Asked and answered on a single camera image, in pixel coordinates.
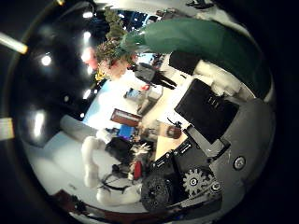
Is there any artificial flower bouquet green stem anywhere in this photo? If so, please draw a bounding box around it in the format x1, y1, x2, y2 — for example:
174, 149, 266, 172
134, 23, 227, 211
93, 7, 273, 101

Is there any red office chair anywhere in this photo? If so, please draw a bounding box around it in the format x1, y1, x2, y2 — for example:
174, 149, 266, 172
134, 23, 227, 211
133, 160, 144, 181

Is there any black office chair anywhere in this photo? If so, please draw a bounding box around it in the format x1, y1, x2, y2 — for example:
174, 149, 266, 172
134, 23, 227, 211
105, 136, 135, 165

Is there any blue lit screen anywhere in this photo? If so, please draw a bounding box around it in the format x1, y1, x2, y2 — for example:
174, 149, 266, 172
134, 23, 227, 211
118, 124, 135, 140

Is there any brown rectangular box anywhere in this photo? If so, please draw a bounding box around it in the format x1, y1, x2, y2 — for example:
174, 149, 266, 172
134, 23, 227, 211
109, 107, 143, 128

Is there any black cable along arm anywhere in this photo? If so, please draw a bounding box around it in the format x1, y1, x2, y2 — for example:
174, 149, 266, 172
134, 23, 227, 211
97, 164, 134, 192

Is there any black camera on tripod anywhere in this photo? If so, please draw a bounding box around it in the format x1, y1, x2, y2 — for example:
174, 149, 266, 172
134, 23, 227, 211
130, 62, 178, 91

